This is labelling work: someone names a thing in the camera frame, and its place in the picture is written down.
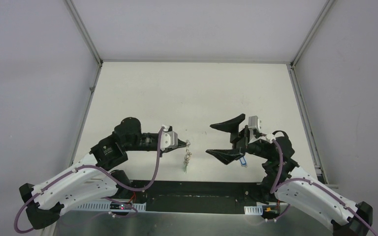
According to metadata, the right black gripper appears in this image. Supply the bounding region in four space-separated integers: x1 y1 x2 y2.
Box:
205 114 271 165

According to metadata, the left circuit board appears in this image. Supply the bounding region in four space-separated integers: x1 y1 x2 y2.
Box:
110 202 132 210

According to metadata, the white cable duct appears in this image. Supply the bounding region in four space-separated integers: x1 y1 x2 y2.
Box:
71 201 134 212
244 205 263 216

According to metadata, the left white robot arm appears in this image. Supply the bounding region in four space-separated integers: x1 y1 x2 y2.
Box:
14 117 188 234

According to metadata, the metal crescent keyring plate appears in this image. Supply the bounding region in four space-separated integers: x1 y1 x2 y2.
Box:
183 140 192 165

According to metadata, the left white cable duct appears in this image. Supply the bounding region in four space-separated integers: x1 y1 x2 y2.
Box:
71 201 134 212

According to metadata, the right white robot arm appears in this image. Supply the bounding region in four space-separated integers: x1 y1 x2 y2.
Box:
206 114 376 236

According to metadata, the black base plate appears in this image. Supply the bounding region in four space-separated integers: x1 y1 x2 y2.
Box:
111 180 277 214

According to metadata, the aluminium frame rail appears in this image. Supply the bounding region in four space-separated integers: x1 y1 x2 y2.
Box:
49 181 344 207

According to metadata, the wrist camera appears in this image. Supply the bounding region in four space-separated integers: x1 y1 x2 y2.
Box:
160 125 178 151
248 116 266 141

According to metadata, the blue key tag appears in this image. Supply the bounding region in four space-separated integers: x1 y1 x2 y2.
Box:
239 157 248 168

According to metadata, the right white cable duct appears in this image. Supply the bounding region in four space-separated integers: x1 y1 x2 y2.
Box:
244 205 263 216

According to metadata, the circuit board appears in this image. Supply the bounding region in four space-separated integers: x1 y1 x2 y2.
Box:
262 205 281 219
110 202 132 210

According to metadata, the right circuit board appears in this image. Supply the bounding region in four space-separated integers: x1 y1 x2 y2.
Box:
262 205 281 219

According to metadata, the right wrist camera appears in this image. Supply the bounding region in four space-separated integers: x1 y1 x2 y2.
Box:
248 116 266 141

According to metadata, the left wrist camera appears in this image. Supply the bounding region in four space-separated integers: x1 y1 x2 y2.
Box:
160 125 178 151

